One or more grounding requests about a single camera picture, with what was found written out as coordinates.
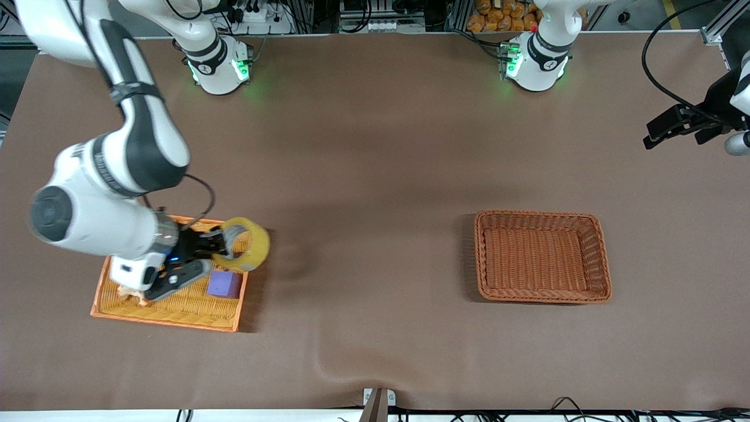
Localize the brown table cloth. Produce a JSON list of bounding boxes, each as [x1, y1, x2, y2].
[[0, 32, 750, 411]]

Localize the brown wicker basket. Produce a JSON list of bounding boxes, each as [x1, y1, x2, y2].
[[473, 210, 613, 304]]

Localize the metal table bracket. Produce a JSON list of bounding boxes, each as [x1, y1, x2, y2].
[[359, 387, 397, 422]]

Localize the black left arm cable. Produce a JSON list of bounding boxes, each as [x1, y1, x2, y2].
[[642, 0, 722, 122]]

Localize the pile of orange snack bags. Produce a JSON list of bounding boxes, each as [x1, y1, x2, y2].
[[467, 0, 588, 33]]

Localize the yellow packing tape roll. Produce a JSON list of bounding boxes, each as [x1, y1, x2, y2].
[[212, 217, 271, 272]]

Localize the orange woven tray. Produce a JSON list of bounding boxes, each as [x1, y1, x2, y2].
[[90, 216, 251, 333]]

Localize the purple block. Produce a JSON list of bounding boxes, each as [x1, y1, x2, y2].
[[206, 270, 243, 300]]

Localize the white power strip with plugs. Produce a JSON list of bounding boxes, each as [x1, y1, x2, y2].
[[234, 0, 294, 34]]

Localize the aluminium frame profile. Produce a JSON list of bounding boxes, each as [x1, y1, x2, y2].
[[700, 0, 750, 46]]

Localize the toy croissant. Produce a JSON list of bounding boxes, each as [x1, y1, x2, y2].
[[117, 284, 154, 308]]

